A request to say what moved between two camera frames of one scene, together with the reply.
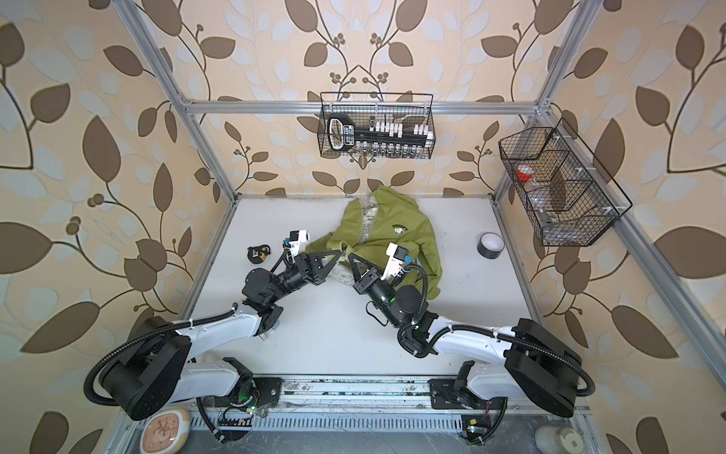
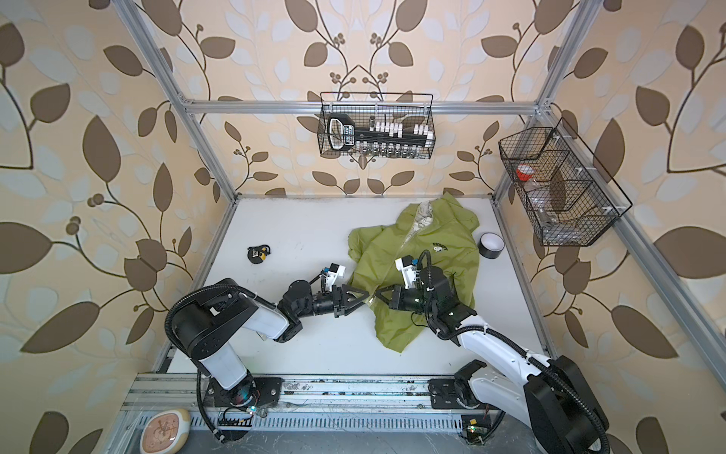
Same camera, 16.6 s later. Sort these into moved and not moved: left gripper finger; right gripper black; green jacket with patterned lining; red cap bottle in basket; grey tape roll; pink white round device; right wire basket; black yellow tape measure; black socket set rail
Moved: right gripper black; green jacket with patterned lining; left gripper finger
Not moved: right wire basket; red cap bottle in basket; black yellow tape measure; grey tape roll; black socket set rail; pink white round device
